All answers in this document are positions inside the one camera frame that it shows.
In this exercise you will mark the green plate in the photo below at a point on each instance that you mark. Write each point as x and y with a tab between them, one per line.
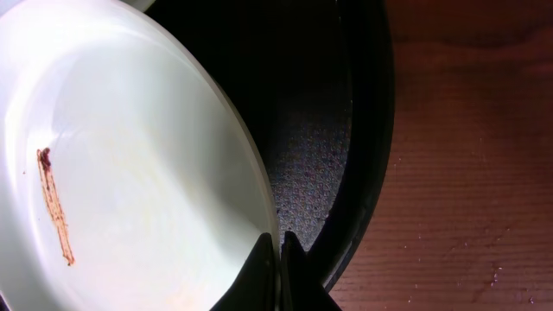
128	179
141	5

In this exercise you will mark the round black tray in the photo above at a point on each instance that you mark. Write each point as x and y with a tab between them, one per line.
313	81

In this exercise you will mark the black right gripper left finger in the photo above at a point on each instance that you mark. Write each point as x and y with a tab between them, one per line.
254	288

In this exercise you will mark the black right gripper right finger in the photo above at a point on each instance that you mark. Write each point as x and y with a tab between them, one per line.
300	291

